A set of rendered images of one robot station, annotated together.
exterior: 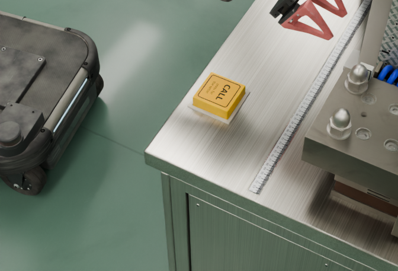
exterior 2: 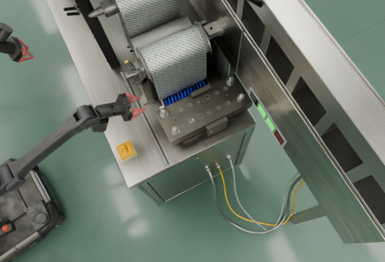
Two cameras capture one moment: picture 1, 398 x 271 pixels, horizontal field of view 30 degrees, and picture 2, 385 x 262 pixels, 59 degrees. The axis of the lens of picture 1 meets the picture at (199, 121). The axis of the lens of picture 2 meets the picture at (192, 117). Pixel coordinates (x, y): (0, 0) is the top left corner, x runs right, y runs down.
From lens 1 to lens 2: 0.60 m
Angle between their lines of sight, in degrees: 29
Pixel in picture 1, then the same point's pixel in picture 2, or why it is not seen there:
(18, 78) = (15, 199)
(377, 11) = (144, 86)
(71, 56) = not seen: hidden behind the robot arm
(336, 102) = (165, 124)
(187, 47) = (43, 121)
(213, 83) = (120, 149)
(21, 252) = (83, 238)
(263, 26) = not seen: hidden behind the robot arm
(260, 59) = (120, 126)
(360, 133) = (180, 125)
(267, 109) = (141, 139)
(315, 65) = not seen: hidden behind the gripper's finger
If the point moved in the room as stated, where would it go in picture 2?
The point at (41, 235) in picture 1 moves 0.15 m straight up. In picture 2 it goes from (82, 227) to (74, 226)
